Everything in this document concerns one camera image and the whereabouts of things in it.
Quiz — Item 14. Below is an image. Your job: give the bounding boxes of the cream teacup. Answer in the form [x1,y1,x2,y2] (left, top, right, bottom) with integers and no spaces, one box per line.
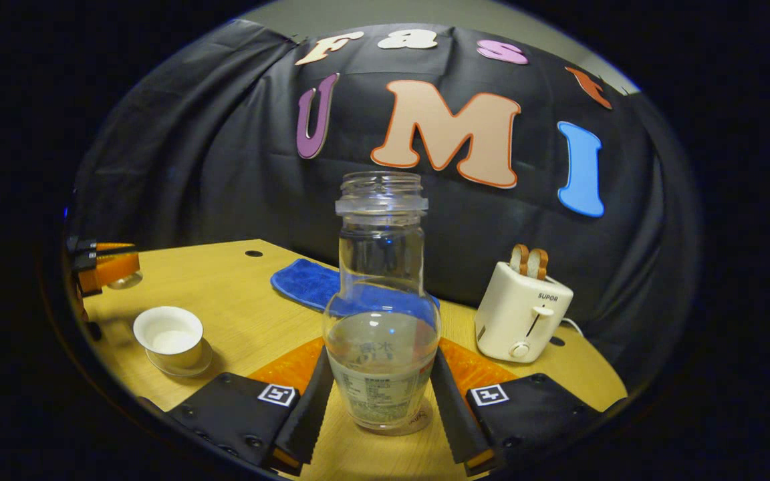
[133,306,205,369]

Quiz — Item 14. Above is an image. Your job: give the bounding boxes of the cream saucer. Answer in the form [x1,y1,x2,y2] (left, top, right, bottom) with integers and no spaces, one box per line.
[146,337,214,377]

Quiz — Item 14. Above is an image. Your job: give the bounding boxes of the white toaster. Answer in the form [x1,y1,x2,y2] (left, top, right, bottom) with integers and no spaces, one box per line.
[475,261,574,364]

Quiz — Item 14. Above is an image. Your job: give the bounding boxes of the clear glass water bottle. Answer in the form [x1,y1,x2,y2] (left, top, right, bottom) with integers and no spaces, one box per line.
[322,171,442,435]

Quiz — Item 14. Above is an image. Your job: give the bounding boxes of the round cork coaster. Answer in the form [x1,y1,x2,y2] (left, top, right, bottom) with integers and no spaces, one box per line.
[358,399,435,437]

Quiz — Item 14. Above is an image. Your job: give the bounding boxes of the black backdrop cloth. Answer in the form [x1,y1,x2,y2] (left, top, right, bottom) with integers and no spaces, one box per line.
[68,19,701,388]

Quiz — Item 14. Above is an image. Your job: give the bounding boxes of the blue towel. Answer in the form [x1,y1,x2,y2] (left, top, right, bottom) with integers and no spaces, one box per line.
[271,258,440,323]

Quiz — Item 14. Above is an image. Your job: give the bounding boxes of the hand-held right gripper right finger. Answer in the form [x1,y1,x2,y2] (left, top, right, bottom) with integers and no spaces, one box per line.
[430,337,603,476]

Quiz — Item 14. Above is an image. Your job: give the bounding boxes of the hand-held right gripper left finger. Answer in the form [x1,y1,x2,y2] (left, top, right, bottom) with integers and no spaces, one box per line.
[166,337,336,476]

